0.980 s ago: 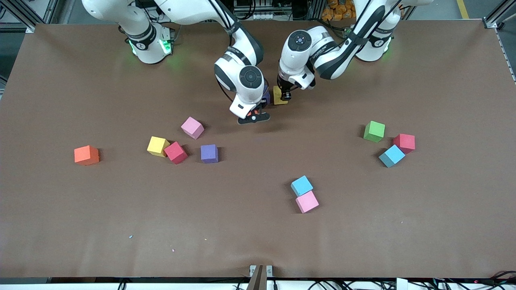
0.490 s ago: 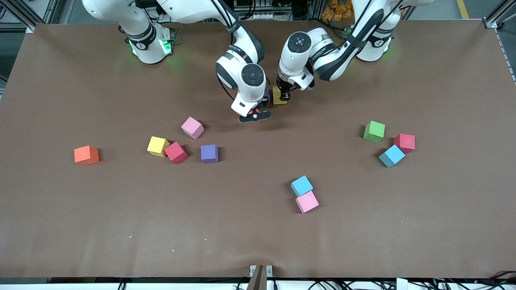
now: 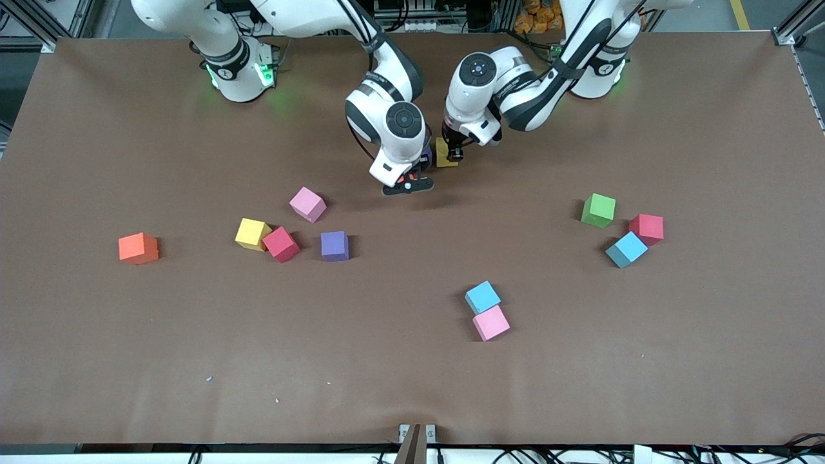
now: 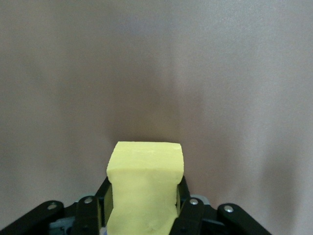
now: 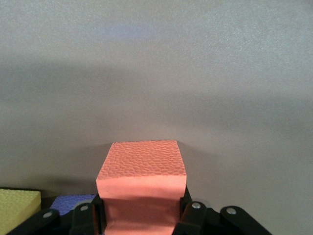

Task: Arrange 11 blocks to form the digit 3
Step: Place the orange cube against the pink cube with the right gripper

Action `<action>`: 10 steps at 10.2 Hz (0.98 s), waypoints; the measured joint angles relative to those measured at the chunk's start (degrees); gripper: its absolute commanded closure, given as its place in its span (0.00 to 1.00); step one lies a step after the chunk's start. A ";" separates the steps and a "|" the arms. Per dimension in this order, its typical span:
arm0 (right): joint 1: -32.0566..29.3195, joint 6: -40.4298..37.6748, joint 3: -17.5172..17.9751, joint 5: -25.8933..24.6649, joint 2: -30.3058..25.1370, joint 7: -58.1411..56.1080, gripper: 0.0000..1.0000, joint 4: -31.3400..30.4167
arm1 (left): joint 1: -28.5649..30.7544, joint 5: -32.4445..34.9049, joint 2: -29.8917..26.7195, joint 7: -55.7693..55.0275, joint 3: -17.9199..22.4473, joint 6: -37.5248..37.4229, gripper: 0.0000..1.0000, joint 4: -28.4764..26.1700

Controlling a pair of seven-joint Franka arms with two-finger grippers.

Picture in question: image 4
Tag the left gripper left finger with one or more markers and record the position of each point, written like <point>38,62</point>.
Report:
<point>83,218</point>

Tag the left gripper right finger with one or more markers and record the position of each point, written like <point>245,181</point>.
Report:
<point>200,220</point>

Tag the yellow foam cube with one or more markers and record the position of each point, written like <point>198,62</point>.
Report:
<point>144,171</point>

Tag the large table cover sheet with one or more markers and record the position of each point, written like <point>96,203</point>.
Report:
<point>146,73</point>

